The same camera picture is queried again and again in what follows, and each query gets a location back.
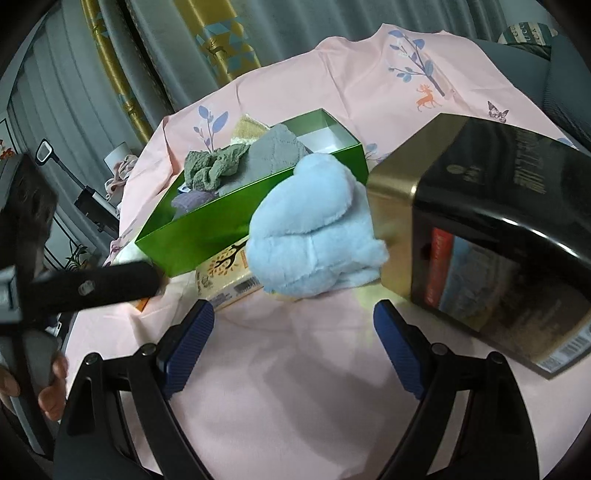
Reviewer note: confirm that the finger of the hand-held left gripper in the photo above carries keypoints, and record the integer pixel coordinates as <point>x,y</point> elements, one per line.
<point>92,286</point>

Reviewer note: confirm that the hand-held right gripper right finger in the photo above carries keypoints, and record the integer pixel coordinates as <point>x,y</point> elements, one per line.
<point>399,350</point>

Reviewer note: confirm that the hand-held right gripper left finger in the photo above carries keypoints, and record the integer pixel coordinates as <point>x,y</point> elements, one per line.
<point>191,341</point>

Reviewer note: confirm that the green cardboard box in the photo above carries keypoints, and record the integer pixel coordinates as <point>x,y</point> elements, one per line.
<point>207,235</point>

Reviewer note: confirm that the purple waffle cloth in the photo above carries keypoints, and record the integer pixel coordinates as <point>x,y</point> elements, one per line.
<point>191,201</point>

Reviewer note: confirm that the light blue plush towel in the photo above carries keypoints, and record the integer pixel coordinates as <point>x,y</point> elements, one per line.
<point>314,230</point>

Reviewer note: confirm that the green-grey towel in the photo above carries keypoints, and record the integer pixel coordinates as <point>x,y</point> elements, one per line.
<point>207,168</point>

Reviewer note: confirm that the grey cloth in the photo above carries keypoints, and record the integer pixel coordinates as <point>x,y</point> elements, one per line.
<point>272,152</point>

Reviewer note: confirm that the person's left hand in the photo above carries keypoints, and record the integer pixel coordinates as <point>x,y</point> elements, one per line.
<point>53,401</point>

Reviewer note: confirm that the green potted plant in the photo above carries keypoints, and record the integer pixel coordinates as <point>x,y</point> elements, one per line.
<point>81,258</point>

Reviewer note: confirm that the yellow tissue pack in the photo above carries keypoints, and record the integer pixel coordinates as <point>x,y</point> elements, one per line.
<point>226,281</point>

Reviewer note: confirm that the black stand device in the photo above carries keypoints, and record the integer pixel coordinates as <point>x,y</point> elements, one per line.
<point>94,207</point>

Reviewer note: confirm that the pink crumpled cloth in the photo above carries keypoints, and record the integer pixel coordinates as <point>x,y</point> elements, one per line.
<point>119,177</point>

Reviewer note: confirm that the pink printed tablecloth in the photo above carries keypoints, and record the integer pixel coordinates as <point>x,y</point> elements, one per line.
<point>300,392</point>

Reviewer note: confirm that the white cup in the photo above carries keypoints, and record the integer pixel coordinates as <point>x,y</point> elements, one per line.
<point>117,159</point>

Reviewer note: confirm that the grey curtain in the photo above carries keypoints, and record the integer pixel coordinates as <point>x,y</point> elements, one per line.
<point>346,23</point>
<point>83,106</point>

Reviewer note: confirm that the black and gold tin box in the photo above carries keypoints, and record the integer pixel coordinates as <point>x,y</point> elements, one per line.
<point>485,207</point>

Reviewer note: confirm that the yellow knit towel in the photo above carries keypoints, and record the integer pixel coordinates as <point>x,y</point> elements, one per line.
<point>244,129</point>

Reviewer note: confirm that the gold patterned curtain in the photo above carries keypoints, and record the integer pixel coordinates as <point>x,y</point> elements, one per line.
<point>217,46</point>

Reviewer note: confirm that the grey sofa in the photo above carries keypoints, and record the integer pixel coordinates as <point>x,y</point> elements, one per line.
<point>568,83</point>

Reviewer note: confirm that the green patterned cushion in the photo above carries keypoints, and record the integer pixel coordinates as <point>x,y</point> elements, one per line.
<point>531,34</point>

